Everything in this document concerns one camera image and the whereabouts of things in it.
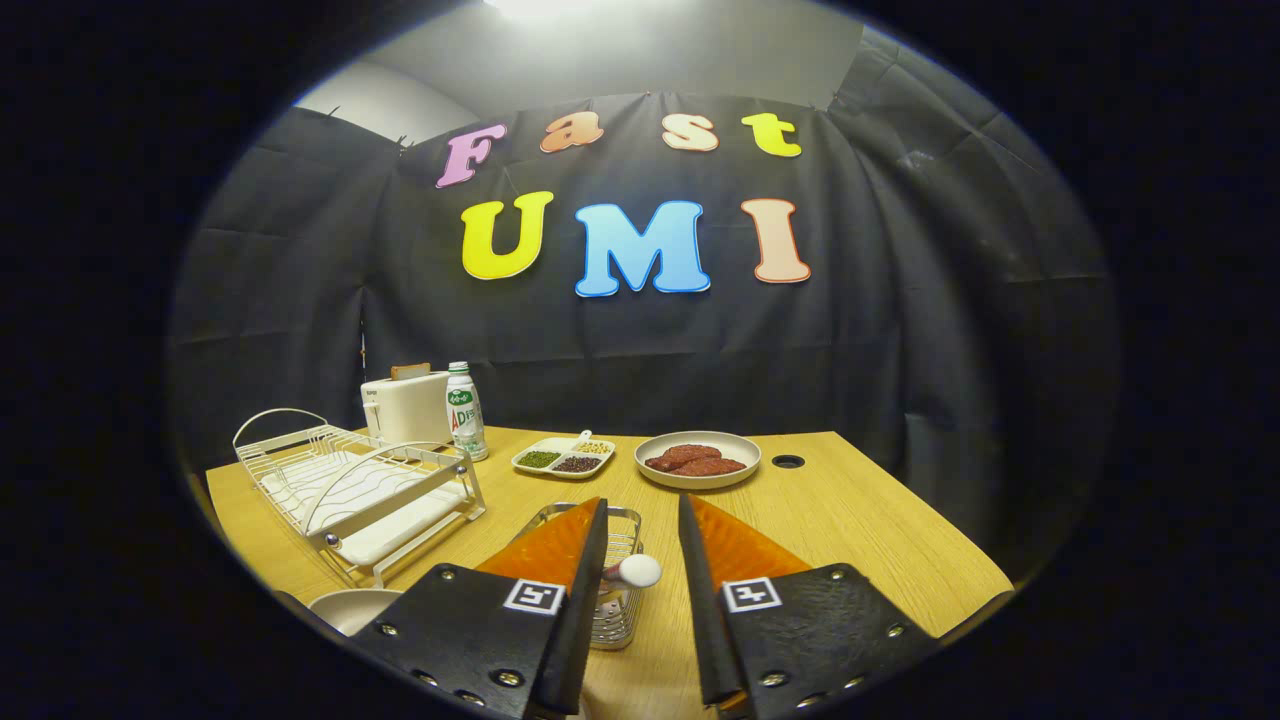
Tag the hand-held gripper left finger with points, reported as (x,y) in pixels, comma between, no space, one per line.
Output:
(575,620)

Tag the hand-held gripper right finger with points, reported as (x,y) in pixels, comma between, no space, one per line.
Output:
(705,620)

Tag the round beige plate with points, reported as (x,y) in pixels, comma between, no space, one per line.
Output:
(350,608)

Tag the oval beige meat plate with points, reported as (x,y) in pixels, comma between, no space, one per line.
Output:
(700,481)

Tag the white divided dish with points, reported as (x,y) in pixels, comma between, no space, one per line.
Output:
(560,446)

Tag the red meat piece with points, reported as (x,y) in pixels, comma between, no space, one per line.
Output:
(680,455)
(715,467)

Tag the pile of dark red beans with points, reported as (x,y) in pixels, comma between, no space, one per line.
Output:
(577,464)

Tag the pile of green mung beans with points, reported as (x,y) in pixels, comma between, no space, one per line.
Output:
(539,459)

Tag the pile of yellow soybeans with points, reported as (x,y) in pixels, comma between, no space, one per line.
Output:
(594,447)

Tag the white drip tray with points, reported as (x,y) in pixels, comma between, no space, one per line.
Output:
(400,530)

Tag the white bottle with green label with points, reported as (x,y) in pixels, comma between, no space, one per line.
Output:
(466,420)

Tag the white toaster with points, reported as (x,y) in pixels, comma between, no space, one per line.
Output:
(405,410)

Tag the bread slice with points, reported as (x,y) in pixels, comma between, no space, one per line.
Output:
(411,371)

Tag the black backdrop cloth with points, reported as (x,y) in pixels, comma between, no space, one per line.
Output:
(900,350)

